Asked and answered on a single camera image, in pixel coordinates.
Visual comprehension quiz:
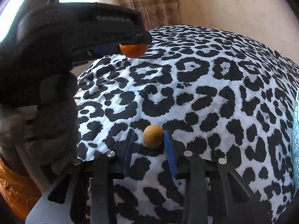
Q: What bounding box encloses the orange tangerine back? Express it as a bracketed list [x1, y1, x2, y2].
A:
[119, 43, 149, 58]

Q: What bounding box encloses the small brown kiwi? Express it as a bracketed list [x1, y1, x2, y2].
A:
[143, 125, 164, 149]

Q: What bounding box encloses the leopard print table cloth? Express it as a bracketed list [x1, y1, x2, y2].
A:
[75, 25, 298, 223]

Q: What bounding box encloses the orange jacket sleeve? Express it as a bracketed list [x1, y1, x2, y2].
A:
[0, 158, 41, 223]

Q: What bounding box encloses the light blue lattice fruit basket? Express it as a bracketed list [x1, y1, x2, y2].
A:
[292, 90, 299, 164]

